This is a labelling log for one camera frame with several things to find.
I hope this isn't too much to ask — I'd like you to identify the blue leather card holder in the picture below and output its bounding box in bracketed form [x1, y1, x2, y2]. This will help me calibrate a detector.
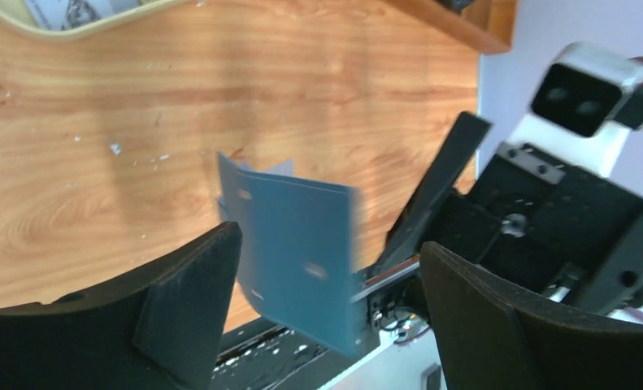
[218, 153, 364, 356]

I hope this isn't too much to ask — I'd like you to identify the cream oval tray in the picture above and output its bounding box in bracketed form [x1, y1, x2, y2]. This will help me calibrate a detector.
[0, 0, 181, 42]

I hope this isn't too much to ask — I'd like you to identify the wooden compartment organizer box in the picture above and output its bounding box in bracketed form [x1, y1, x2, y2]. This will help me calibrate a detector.
[386, 0, 518, 54]

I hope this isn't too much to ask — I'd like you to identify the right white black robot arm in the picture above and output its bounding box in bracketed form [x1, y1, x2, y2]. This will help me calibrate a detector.
[334, 112, 643, 389]

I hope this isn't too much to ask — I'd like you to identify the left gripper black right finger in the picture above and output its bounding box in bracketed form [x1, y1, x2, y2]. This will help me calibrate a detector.
[420, 242, 643, 389]

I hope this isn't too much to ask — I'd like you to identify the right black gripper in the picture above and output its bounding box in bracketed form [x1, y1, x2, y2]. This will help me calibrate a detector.
[363, 111, 643, 332]

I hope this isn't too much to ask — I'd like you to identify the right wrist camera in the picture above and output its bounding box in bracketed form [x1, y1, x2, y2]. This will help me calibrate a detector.
[498, 41, 643, 177]

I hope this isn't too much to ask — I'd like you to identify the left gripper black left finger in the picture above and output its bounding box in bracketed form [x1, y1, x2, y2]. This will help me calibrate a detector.
[0, 222, 242, 389]

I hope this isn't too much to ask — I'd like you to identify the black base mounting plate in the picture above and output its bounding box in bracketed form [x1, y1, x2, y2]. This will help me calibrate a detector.
[209, 318, 358, 390]

